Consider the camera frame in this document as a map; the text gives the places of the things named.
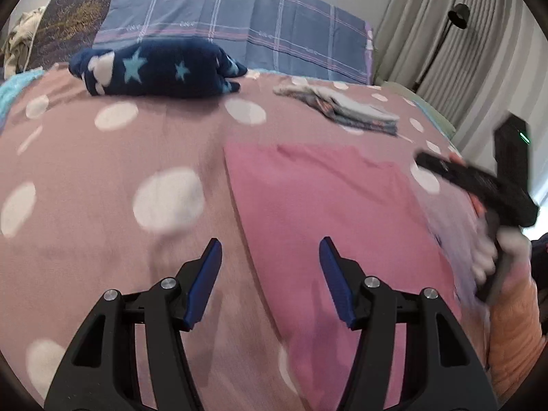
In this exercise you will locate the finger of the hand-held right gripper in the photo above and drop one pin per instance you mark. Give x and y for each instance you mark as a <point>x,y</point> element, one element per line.
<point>441,169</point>

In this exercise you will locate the black floor lamp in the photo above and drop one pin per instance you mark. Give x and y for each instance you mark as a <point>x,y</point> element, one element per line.
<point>459,13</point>

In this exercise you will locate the mauve polka dot bedsheet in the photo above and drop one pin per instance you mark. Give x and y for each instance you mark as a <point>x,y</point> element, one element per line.
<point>107,244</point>

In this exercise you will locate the pink garment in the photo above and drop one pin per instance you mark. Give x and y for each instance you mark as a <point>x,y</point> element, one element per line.
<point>334,205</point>

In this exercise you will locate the person's right hand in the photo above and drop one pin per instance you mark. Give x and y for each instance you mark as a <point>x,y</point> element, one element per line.
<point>483,257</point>

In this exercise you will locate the blue plaid pillow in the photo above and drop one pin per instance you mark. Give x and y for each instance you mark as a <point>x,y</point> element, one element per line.
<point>239,21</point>

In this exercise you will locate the pale green sheet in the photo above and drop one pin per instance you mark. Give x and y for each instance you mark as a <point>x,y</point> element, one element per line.
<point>421,102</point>

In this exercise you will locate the grey striped curtain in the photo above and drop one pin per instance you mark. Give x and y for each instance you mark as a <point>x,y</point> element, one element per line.
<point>483,72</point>

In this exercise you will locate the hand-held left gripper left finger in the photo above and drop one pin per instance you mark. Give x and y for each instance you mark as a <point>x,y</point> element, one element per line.
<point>205,274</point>

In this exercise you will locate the teal blanket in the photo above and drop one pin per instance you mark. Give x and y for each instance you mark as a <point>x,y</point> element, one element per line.
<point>15,90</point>

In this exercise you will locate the dark tree print pillow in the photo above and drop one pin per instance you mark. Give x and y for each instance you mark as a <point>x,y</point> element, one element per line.
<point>70,25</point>

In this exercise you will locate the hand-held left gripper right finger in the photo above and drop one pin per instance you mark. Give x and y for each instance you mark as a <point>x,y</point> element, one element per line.
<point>334,274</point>

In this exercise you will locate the beige crumpled cloth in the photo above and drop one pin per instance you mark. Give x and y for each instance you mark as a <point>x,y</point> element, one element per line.
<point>21,38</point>

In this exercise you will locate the folded grey floral cloth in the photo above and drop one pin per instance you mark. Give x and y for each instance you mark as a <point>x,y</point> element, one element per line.
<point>351,111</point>

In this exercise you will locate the person's right forearm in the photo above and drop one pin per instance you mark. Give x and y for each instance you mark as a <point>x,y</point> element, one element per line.
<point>520,334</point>

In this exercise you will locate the navy star print fleece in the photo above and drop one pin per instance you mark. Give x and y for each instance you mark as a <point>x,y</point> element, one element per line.
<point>162,68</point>

